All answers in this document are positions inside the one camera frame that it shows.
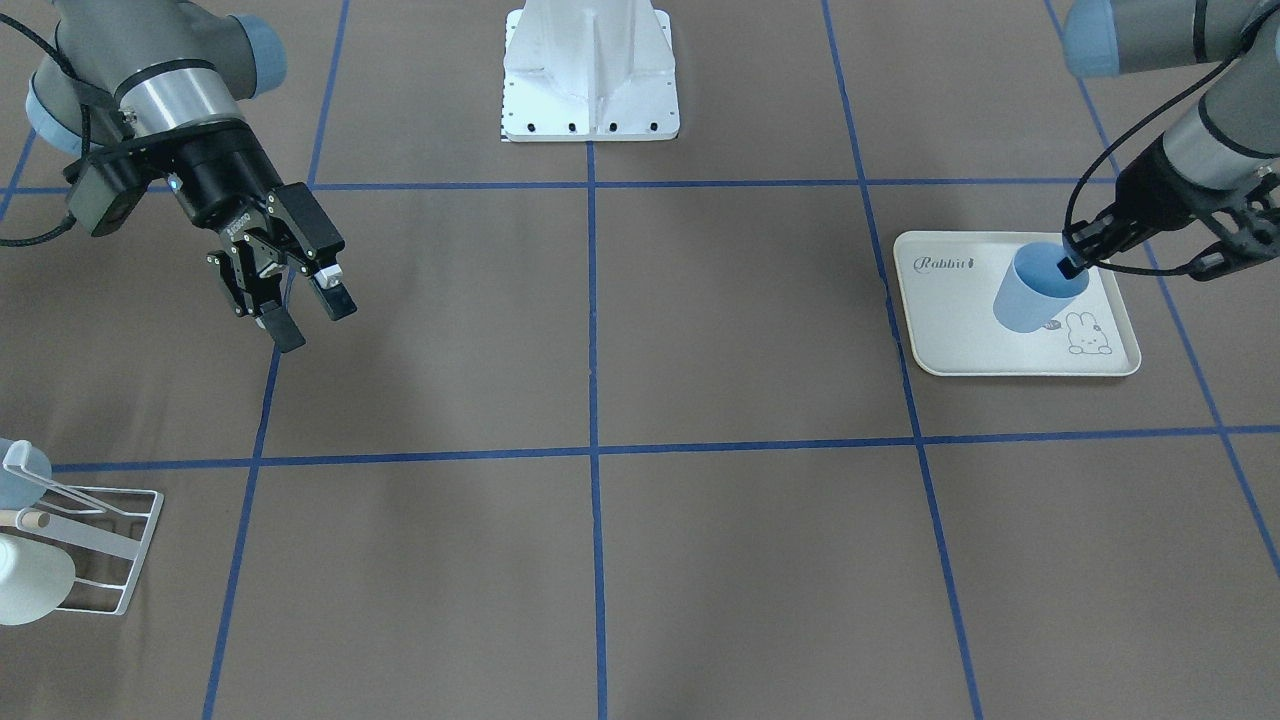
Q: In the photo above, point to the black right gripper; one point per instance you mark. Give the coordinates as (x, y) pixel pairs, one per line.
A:
(216, 182)

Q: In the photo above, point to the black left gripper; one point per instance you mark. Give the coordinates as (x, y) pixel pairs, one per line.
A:
(1142, 194)

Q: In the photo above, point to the blue cup front row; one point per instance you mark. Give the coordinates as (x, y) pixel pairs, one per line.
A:
(1038, 284)

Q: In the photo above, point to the pale green plastic cup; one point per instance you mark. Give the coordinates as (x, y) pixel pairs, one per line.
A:
(35, 579)

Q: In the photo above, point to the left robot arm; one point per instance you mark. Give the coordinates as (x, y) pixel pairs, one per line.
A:
(1217, 164)

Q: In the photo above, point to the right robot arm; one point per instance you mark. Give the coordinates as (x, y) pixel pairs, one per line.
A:
(146, 91)

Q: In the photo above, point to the cream plastic tray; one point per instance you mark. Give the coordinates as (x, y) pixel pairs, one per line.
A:
(948, 281)

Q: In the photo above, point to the white wire cup rack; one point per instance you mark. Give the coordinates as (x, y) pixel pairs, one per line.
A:
(107, 531)

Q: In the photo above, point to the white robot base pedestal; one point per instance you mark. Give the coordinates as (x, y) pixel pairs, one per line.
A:
(589, 71)

